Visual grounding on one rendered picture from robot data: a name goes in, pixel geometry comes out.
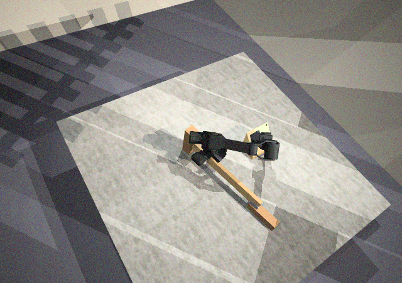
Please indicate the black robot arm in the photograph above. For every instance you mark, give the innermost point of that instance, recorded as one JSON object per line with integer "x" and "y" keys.
{"x": 217, "y": 144}

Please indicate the long tan wooden rail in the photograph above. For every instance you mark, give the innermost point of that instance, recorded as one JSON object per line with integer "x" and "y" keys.
{"x": 228, "y": 176}

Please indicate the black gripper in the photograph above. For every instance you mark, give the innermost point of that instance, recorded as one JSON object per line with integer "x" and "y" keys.
{"x": 200, "y": 157}

